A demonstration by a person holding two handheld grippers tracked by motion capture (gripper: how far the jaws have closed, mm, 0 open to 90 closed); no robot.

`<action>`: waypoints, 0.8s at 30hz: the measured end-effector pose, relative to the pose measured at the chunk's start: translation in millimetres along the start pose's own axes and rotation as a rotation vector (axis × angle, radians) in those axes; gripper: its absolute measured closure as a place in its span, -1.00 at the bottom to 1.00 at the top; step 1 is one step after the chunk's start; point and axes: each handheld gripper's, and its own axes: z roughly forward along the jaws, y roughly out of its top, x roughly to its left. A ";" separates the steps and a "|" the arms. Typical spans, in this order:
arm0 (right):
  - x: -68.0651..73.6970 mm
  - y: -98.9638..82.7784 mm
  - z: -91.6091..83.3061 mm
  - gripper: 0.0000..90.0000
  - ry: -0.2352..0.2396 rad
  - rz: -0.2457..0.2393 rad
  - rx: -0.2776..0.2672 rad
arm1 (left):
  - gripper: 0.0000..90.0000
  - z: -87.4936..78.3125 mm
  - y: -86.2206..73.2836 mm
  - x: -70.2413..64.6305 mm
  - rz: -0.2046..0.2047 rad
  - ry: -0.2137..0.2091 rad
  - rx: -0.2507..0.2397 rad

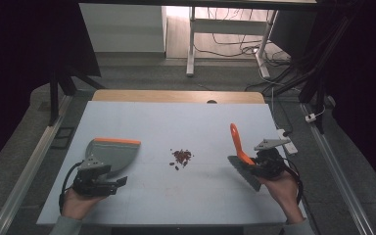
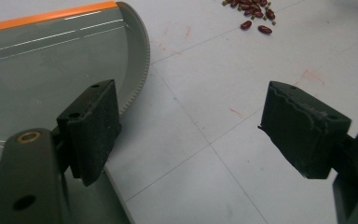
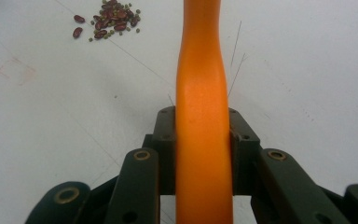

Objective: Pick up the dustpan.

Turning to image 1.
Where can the white desk frame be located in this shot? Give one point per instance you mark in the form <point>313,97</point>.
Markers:
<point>228,26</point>

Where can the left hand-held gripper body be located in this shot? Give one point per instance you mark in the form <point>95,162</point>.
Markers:
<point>89,178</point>

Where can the pile of red crumbs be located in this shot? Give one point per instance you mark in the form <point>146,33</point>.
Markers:
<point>182,156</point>

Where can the white cabinet panel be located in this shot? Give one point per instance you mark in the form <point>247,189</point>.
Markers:
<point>120,29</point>

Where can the white power strip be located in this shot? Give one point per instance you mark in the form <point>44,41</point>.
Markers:
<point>290,147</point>

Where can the white foam board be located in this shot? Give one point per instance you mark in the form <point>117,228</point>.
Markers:
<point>176,124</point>

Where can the person's right hand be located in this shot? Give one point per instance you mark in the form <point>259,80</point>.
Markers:
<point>282,192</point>

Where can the grey dustpan with orange edge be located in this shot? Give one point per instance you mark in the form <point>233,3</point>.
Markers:
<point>116,153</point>

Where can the small white connector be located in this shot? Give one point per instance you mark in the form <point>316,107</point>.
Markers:
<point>310,117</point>

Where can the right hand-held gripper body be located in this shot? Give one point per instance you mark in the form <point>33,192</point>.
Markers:
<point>271,161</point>

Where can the wooden table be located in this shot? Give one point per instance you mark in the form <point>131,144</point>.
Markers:
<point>176,96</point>

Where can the black metal stand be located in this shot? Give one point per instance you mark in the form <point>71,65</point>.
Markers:
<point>319,88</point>
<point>55,98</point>

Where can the person's left hand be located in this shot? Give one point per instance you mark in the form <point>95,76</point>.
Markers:
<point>78,204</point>

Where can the aluminium rail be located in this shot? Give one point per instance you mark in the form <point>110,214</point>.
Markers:
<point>336,173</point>
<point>29,160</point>

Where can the black rectangular floor frame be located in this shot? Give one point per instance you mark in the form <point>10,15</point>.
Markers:
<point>62,137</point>

